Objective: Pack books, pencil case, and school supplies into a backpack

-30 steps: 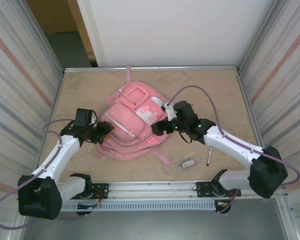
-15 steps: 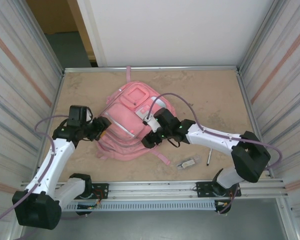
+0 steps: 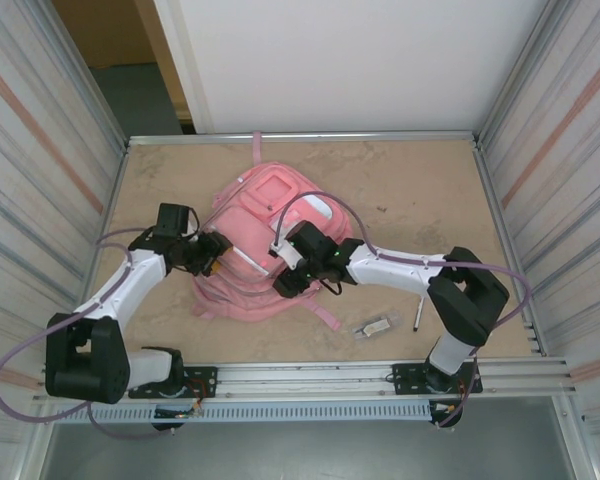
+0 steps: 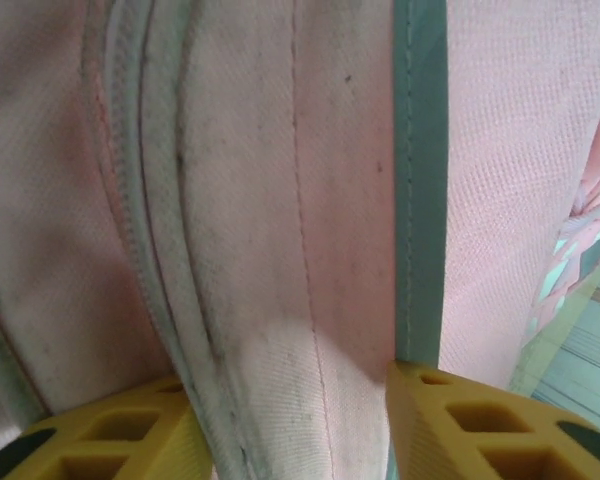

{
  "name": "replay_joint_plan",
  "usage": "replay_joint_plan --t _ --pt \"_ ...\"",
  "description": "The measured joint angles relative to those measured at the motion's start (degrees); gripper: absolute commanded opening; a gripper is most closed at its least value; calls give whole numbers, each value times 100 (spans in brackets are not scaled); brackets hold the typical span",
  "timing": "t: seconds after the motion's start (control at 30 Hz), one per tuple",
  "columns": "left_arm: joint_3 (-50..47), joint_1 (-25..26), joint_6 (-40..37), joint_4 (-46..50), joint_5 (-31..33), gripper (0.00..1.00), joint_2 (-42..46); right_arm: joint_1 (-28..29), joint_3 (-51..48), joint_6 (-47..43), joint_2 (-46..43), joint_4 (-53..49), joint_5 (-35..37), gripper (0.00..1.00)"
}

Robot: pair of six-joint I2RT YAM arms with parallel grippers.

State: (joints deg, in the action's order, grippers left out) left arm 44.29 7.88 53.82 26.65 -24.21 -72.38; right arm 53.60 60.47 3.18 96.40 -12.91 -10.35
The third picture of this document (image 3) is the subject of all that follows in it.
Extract pink backpack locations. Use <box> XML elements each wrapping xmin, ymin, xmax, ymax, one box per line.
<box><xmin>192</xmin><ymin>130</ymin><xmax>354</xmax><ymax>331</ymax></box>

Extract brown wooden board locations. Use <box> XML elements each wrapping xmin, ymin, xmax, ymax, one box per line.
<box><xmin>52</xmin><ymin>0</ymin><xmax>191</xmax><ymax>124</ymax></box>

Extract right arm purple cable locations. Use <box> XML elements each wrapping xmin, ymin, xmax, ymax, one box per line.
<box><xmin>273</xmin><ymin>194</ymin><xmax>534</xmax><ymax>431</ymax></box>

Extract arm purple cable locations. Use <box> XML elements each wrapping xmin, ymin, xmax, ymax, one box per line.
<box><xmin>273</xmin><ymin>194</ymin><xmax>534</xmax><ymax>431</ymax></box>
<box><xmin>0</xmin><ymin>207</ymin><xmax>201</xmax><ymax>441</ymax></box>

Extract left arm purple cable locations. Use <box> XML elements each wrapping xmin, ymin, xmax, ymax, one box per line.
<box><xmin>0</xmin><ymin>207</ymin><xmax>201</xmax><ymax>441</ymax></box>

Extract aluminium table frame rail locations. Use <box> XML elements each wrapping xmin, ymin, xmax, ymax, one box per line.
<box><xmin>470</xmin><ymin>137</ymin><xmax>549</xmax><ymax>357</ymax></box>
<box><xmin>69</xmin><ymin>142</ymin><xmax>131</xmax><ymax>364</ymax></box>
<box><xmin>127</xmin><ymin>130</ymin><xmax>481</xmax><ymax>147</ymax></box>

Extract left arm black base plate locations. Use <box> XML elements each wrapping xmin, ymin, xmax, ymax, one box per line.
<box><xmin>128</xmin><ymin>366</ymin><xmax>219</xmax><ymax>400</ymax></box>

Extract wide aluminium mounting rail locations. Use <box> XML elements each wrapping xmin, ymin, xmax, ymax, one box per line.
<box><xmin>32</xmin><ymin>355</ymin><xmax>579</xmax><ymax>405</ymax></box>

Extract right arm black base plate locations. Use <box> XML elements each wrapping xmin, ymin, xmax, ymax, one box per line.
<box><xmin>390</xmin><ymin>363</ymin><xmax>481</xmax><ymax>396</ymax></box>

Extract grey slotted cable duct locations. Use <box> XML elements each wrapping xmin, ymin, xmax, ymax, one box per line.
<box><xmin>52</xmin><ymin>402</ymin><xmax>434</xmax><ymax>425</ymax></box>

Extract aluminium corner post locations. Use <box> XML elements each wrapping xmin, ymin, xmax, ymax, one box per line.
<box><xmin>477</xmin><ymin>0</ymin><xmax>561</xmax><ymax>146</ymax></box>
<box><xmin>49</xmin><ymin>0</ymin><xmax>131</xmax><ymax>151</ymax></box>

